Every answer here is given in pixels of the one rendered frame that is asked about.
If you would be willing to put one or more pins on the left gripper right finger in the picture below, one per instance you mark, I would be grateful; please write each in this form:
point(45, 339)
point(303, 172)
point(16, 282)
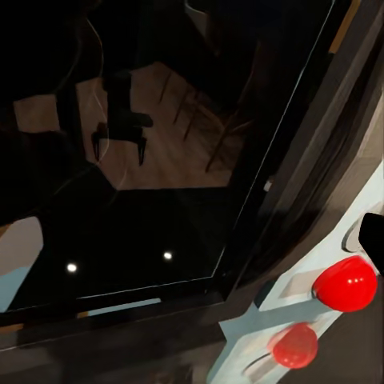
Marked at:
point(371, 236)

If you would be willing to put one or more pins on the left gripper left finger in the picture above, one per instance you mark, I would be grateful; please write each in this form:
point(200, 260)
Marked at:
point(20, 241)

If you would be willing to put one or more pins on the microwave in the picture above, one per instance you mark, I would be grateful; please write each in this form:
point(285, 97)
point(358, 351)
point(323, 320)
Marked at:
point(186, 158)

